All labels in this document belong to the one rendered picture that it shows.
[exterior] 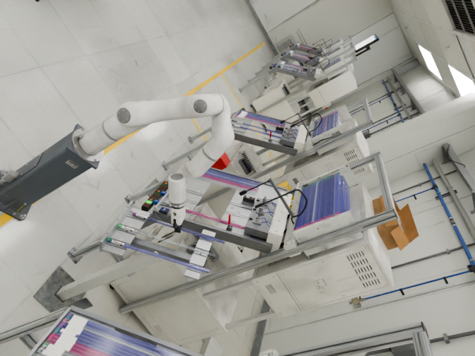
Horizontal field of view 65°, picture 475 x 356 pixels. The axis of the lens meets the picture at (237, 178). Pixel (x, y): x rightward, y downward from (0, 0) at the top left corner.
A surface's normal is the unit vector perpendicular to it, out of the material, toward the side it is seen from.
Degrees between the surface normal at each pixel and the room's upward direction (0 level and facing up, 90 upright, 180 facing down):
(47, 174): 90
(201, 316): 90
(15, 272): 0
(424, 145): 90
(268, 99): 90
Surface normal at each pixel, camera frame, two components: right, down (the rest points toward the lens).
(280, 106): -0.24, 0.44
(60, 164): 0.01, 0.74
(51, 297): 0.82, -0.39
